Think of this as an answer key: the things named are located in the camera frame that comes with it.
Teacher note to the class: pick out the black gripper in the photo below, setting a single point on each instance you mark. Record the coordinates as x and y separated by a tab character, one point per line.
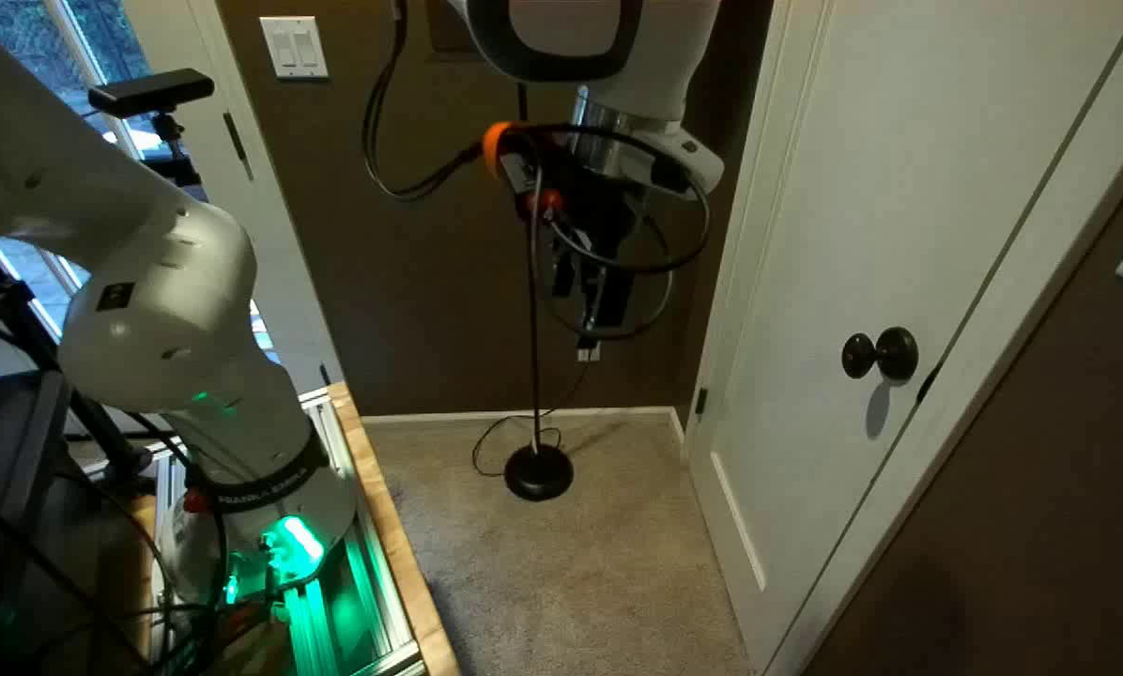
597	217

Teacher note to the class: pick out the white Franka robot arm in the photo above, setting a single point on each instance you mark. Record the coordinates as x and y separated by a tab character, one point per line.
159	313

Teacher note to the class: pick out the white baseboard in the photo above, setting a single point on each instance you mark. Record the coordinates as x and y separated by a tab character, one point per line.
524	413

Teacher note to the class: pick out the black door hinge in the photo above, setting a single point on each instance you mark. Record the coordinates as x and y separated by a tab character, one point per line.
699	403

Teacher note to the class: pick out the black floor lamp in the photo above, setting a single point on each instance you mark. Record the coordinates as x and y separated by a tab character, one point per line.
537	470

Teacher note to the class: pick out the white panel door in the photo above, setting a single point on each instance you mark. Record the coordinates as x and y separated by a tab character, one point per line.
835	187

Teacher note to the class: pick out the black door knob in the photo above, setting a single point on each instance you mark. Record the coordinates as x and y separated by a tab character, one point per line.
892	353

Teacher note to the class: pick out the wooden platform edge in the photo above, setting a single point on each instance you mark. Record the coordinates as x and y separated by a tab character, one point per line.
391	527

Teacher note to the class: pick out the white door jamb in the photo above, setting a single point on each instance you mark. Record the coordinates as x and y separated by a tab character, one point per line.
264	226

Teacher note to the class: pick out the white wall outlet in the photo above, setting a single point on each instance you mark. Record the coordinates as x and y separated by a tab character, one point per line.
587	353

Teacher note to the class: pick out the green lit aluminium base frame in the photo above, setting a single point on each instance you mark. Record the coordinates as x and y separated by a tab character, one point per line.
336	602

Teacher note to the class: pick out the white double light switch plate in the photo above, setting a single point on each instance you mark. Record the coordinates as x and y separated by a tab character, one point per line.
293	45

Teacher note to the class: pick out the black camera bar on stand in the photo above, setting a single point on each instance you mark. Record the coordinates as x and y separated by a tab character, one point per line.
152	91

